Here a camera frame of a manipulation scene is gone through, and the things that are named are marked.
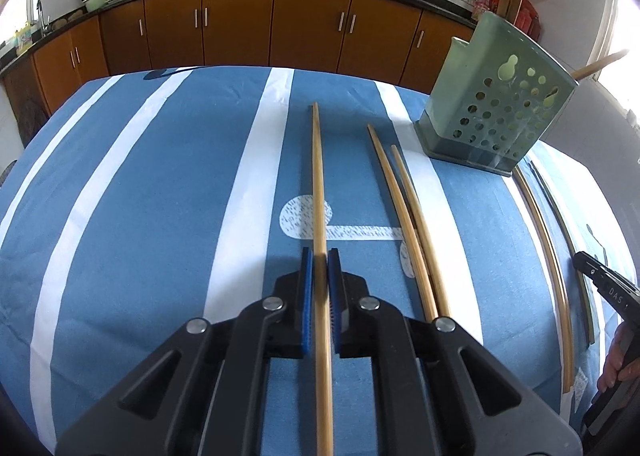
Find person's right hand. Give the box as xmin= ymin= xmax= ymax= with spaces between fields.
xmin=597 ymin=323 xmax=640 ymax=393

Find blue striped tablecloth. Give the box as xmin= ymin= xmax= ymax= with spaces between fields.
xmin=1 ymin=67 xmax=636 ymax=450

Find green perforated utensil holder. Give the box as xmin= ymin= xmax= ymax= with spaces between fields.
xmin=416 ymin=12 xmax=578 ymax=176

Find brown lower cabinets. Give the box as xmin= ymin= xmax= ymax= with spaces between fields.
xmin=1 ymin=0 xmax=473 ymax=144

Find red condiment bottles group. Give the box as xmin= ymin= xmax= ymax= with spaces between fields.
xmin=472 ymin=0 xmax=544 ymax=42

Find yellow detergent bottle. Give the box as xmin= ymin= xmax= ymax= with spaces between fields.
xmin=15 ymin=22 xmax=32 ymax=56

